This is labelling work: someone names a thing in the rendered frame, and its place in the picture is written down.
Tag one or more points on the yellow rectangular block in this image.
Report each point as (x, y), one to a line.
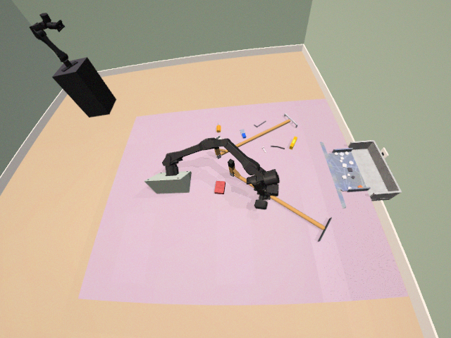
(293, 143)

